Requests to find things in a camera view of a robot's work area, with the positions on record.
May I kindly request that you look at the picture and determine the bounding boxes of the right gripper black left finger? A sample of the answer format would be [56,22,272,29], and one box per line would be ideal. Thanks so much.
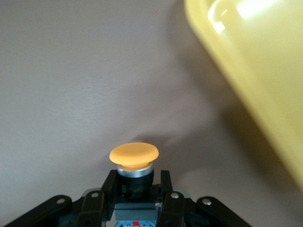
[9,170,118,227]

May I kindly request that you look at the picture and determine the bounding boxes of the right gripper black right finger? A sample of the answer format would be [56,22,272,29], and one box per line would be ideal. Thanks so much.
[157,170,252,227]

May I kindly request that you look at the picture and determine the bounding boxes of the yellow mushroom push button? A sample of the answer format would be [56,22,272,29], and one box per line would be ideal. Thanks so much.
[109,142,164,227]

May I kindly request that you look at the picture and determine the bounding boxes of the yellow plastic tray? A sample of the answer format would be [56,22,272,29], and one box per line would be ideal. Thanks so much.
[184,0,303,191]

